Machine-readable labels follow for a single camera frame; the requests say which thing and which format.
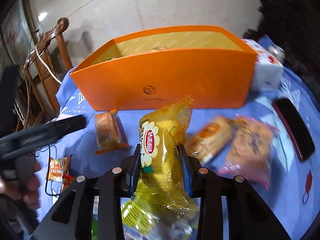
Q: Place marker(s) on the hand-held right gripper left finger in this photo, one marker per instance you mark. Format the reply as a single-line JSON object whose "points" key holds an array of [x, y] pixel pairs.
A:
{"points": [[135, 170]]}

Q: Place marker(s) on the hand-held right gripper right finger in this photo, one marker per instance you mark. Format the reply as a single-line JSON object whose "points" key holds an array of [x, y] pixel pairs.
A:
{"points": [[186, 173]]}

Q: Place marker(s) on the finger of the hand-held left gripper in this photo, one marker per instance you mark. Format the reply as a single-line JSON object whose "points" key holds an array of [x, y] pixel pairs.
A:
{"points": [[65, 126]]}

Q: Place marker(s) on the yellow cake packet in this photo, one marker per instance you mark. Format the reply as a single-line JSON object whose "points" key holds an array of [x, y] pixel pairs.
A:
{"points": [[160, 160]]}

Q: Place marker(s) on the orange cardboard box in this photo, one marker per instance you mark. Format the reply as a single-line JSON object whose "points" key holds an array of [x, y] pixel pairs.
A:
{"points": [[170, 80]]}

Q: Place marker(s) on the person's left hand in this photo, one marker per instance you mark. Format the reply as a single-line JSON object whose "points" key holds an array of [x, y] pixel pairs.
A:
{"points": [[33, 190]]}

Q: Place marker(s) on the orange white snack packet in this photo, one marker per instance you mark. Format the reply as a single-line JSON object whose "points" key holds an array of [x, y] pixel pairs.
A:
{"points": [[58, 168]]}

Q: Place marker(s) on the tan bun packet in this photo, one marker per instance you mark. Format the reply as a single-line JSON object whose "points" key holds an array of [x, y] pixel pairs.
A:
{"points": [[212, 138]]}

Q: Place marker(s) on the orange-edged cake packet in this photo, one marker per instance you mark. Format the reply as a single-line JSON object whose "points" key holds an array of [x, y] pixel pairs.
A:
{"points": [[110, 132]]}

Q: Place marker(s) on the carved wooden chair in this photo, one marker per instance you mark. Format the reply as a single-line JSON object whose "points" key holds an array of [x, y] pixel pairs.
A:
{"points": [[47, 62]]}

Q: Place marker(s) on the framed red painting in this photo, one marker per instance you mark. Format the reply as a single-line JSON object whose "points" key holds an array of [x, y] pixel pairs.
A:
{"points": [[15, 32]]}

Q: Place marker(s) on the pink round cookies packet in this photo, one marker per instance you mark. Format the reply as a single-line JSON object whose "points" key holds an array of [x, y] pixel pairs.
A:
{"points": [[250, 150]]}

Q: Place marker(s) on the blue patterned sheet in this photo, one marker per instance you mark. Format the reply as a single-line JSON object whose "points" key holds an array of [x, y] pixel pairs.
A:
{"points": [[275, 205]]}

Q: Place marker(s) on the black smartphone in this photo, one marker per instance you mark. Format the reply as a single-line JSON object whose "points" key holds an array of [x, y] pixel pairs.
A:
{"points": [[293, 127]]}

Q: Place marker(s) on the red key fob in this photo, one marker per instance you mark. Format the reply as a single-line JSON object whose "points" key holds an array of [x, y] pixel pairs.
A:
{"points": [[308, 180]]}

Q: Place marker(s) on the white tissue box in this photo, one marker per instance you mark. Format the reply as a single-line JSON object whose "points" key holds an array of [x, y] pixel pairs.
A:
{"points": [[265, 72]]}

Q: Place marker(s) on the silver drink can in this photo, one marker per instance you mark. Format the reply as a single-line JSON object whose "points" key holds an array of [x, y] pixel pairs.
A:
{"points": [[277, 52]]}

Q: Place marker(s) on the dark carved wooden furniture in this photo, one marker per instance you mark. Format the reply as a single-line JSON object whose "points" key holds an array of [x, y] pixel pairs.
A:
{"points": [[292, 17]]}

